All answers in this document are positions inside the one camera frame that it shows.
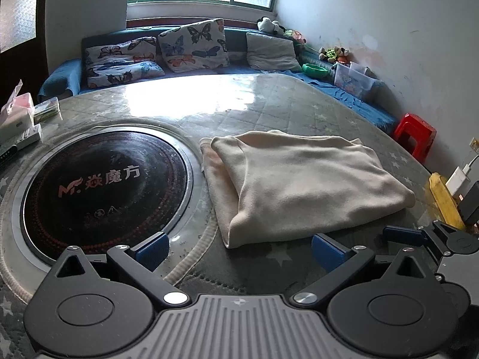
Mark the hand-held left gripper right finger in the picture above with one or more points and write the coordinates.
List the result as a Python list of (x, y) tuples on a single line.
[(329, 250)]

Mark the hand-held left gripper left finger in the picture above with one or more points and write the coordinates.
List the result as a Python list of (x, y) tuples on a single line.
[(153, 248)]

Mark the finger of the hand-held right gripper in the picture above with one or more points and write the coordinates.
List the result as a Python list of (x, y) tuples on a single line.
[(404, 235)]

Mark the cream garment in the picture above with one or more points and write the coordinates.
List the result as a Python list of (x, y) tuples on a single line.
[(299, 183)]

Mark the yellow power strip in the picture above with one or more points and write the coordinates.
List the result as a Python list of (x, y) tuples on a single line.
[(443, 198)]

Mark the black power adapter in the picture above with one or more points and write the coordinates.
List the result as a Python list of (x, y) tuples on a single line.
[(470, 205)]

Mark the round black induction cooktop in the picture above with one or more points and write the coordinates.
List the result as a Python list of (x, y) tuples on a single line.
[(104, 190)]

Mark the white charger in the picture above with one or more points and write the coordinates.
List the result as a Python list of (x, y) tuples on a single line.
[(458, 181)]

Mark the red plastic stool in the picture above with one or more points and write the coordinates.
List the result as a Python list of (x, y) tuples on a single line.
[(415, 132)]

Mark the clear plastic storage box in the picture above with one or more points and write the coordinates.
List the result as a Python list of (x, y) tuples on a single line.
[(353, 84)]

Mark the flat white box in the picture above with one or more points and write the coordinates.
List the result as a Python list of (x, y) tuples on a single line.
[(28, 136)]

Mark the small clear plastic box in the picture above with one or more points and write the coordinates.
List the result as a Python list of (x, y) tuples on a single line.
[(358, 68)]

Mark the clear box of cards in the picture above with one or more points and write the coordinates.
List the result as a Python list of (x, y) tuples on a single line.
[(46, 108)]

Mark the green bowl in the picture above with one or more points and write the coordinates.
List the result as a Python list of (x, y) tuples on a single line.
[(315, 71)]

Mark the green and brown plush toy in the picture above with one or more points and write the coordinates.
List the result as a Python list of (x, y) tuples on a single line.
[(335, 54)]

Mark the pink tissue pack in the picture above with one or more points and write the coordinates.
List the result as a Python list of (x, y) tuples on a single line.
[(17, 110)]

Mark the blue sofa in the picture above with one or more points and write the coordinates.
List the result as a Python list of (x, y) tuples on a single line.
[(232, 67)]

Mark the grey pillow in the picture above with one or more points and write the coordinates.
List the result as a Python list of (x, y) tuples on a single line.
[(271, 52)]

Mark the large butterfly print cushion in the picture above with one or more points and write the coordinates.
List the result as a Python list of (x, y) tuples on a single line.
[(194, 45)]

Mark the pink plush toy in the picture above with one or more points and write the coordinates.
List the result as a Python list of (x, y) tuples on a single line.
[(298, 37)]

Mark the panda plush toy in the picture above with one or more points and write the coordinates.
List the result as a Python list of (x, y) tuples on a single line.
[(268, 25)]

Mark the dark door with frosted glass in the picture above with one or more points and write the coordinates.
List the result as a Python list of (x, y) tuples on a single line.
[(18, 7)]

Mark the wall socket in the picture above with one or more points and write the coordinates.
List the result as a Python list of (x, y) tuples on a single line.
[(474, 145)]

